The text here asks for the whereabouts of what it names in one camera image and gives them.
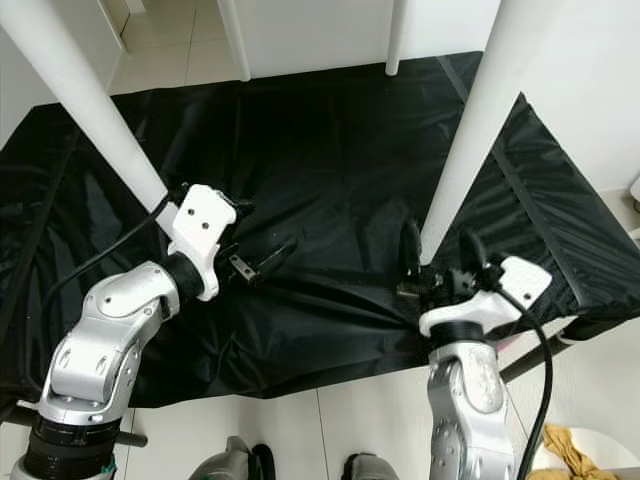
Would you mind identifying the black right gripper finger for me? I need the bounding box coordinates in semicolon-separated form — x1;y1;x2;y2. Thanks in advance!
400;218;423;291
458;228;491;281

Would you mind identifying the yellow crumpled cloth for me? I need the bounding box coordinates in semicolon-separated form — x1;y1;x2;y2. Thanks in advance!
543;425;608;480

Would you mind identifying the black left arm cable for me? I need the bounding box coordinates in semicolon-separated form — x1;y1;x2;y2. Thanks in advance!
43;185;191;321

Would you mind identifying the black table cloth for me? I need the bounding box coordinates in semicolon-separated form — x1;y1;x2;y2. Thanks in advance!
0;50;640;411

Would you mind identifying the white plastic chair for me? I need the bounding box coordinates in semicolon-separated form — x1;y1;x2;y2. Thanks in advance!
628;170;640;241

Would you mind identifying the white plastic table leg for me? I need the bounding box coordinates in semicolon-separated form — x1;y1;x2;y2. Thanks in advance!
418;0;566;266
385;0;412;78
0;0;196;246
218;0;252;83

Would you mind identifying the grey right robot foot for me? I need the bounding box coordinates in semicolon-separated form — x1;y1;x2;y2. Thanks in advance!
342;452;401;480

